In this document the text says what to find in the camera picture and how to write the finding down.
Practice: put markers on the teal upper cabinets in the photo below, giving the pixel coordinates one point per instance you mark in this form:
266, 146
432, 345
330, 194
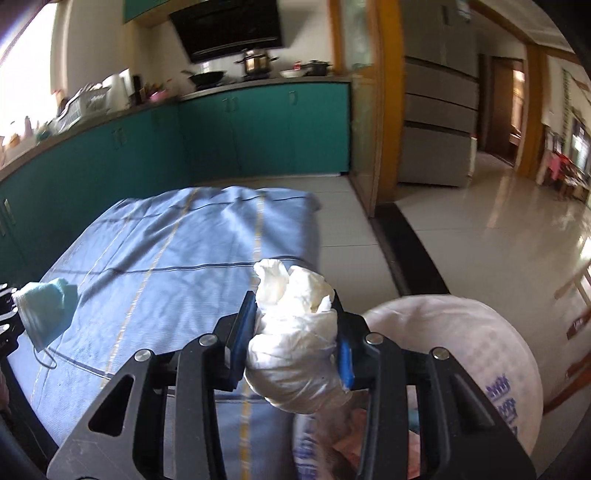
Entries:
152, 8

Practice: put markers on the wood framed glass partition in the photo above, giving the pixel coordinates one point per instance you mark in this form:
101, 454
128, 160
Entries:
364, 92

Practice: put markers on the trash bin with white bag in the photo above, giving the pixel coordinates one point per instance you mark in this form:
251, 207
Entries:
461, 332

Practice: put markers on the dark wooden armchairs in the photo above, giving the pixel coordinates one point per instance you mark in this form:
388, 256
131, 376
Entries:
561, 166

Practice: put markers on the teal lower cabinets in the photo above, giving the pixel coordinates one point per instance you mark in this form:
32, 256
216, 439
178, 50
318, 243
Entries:
231, 138

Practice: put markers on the grey refrigerator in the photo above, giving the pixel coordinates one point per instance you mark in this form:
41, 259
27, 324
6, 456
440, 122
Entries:
438, 115

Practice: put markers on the teal cabinets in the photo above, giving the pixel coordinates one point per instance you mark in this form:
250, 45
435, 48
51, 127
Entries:
231, 138
152, 8

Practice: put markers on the white dish rack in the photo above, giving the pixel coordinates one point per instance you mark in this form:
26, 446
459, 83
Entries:
81, 110

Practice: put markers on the blue checked tablecloth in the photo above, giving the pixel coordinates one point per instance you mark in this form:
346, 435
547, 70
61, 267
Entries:
161, 277

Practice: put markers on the wooden door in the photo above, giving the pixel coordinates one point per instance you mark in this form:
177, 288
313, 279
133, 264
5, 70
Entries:
501, 110

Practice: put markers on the white kitchen appliance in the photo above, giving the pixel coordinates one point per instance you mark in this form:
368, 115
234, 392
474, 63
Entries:
115, 90

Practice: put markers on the carved wooden chair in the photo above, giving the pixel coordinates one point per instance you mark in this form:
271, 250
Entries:
572, 384

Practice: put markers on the pink printed plastic bag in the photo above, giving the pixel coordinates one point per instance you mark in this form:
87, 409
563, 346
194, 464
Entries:
347, 444

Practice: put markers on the steel stock pot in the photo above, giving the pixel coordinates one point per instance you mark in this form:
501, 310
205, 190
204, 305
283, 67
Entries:
257, 63

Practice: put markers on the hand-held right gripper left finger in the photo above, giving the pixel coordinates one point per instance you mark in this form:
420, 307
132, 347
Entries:
240, 344

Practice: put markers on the kitchen window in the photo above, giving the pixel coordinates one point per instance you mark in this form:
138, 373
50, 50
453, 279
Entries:
23, 69

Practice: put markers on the green vine garland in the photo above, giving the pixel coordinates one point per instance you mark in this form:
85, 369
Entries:
567, 101

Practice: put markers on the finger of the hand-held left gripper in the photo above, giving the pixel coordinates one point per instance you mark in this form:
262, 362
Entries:
8, 302
8, 339

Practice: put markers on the pink bowl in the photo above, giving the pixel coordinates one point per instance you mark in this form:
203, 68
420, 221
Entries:
157, 97

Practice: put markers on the gas stove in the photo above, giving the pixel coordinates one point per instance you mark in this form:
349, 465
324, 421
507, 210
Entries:
235, 82

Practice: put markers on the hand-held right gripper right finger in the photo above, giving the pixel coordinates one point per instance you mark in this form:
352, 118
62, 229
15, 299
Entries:
346, 365

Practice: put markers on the black lidded pot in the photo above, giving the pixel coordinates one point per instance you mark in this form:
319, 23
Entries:
317, 69

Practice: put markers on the large white wad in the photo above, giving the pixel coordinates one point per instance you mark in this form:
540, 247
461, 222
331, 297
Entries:
295, 350

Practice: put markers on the white bowl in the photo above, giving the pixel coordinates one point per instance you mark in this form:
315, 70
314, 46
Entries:
291, 73

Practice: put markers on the black wok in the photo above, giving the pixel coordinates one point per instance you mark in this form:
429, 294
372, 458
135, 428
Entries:
207, 78

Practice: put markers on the blue face mask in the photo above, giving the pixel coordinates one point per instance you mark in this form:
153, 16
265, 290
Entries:
46, 314

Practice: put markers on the black range hood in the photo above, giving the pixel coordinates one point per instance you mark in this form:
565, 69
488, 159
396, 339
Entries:
226, 27

